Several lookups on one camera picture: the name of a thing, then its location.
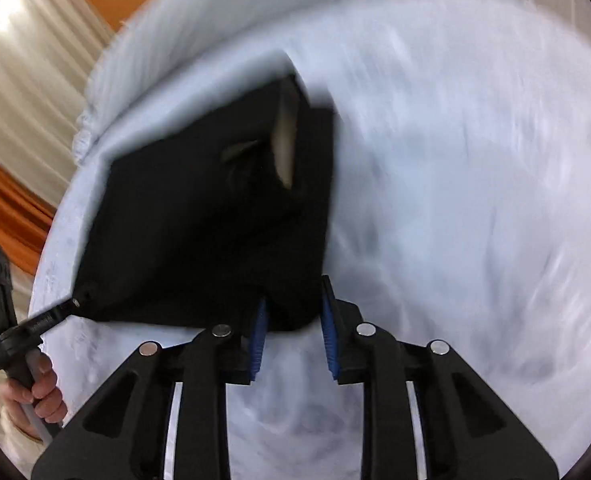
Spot black pants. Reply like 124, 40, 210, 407
73, 75, 337, 333

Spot orange curtain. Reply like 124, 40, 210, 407
0, 166, 56, 275

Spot beige curtain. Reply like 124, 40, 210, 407
0, 0, 113, 207

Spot butterfly patterned bed sheet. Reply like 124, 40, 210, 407
30, 0, 591, 472

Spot person's left hand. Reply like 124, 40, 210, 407
0, 352, 68, 440

